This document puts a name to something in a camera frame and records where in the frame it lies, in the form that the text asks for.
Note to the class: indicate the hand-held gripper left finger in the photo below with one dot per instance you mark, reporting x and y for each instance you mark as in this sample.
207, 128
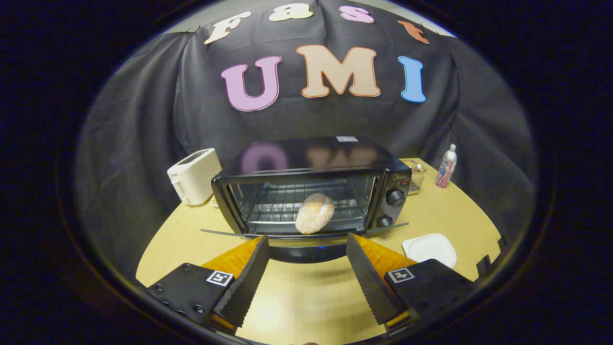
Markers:
246, 282

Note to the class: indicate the white bread toaster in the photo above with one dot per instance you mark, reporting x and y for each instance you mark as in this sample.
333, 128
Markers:
194, 177

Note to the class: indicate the black toaster oven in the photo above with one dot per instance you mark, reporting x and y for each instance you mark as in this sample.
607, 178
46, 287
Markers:
311, 155

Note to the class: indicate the sugared cream doughnut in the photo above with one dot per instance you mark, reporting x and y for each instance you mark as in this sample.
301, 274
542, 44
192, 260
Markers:
313, 214

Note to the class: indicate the white plate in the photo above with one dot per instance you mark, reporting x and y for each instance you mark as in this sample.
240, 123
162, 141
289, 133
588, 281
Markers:
429, 249

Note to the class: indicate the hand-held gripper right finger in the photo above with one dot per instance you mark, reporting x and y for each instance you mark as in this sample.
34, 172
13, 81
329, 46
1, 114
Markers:
368, 282

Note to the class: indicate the black table clamp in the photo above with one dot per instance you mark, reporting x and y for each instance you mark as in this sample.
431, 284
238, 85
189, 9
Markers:
484, 264
502, 243

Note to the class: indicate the pink drink bottle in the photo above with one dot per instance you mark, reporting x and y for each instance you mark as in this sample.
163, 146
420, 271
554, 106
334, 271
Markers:
445, 167

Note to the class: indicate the black backdrop cloth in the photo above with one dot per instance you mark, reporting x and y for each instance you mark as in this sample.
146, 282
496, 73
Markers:
143, 134

